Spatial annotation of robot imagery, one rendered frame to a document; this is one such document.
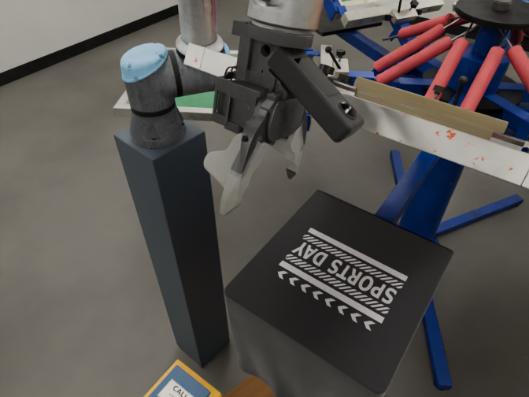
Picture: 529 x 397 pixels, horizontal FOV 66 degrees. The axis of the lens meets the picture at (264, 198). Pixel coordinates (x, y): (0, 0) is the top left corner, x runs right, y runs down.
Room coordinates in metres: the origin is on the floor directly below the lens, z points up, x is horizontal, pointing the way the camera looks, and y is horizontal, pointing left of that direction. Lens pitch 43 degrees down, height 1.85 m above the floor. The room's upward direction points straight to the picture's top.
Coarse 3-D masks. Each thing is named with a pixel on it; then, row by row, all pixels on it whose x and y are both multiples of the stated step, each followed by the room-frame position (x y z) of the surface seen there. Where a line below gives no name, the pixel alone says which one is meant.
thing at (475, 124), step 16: (368, 80) 1.06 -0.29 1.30; (368, 96) 1.03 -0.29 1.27; (384, 96) 1.01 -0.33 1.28; (400, 96) 0.99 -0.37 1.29; (416, 96) 0.98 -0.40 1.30; (416, 112) 0.95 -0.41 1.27; (432, 112) 0.93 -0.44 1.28; (448, 112) 0.92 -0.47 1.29; (464, 112) 0.90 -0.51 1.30; (464, 128) 0.87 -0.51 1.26; (480, 128) 0.86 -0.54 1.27; (496, 128) 0.85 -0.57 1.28
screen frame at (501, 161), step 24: (192, 48) 0.68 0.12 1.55; (216, 72) 0.64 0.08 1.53; (384, 120) 0.47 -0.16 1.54; (408, 120) 0.46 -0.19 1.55; (408, 144) 0.44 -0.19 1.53; (432, 144) 0.43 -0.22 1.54; (456, 144) 0.42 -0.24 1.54; (480, 144) 0.41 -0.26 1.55; (480, 168) 0.39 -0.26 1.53; (504, 168) 0.38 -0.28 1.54; (528, 168) 0.37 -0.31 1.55
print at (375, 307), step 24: (312, 240) 0.77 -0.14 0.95; (336, 240) 0.77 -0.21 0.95; (288, 264) 0.69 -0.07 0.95; (312, 264) 0.69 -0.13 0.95; (336, 264) 0.69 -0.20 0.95; (360, 264) 0.69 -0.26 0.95; (384, 264) 0.69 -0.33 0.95; (312, 288) 0.61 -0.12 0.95; (336, 288) 0.61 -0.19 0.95; (360, 288) 0.61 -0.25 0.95; (384, 288) 0.61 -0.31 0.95; (360, 312) 0.54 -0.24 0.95; (384, 312) 0.54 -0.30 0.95
